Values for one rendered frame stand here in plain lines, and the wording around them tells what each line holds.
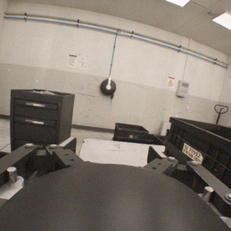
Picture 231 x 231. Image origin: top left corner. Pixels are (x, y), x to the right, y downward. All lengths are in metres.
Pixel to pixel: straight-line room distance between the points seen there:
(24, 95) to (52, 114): 0.28
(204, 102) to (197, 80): 0.68
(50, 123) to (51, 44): 2.52
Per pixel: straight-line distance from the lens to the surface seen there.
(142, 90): 3.35
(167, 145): 0.60
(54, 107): 1.17
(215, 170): 0.41
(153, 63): 3.51
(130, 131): 1.59
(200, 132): 0.44
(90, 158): 0.59
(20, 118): 1.31
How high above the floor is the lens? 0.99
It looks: 10 degrees down
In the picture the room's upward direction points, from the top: 10 degrees clockwise
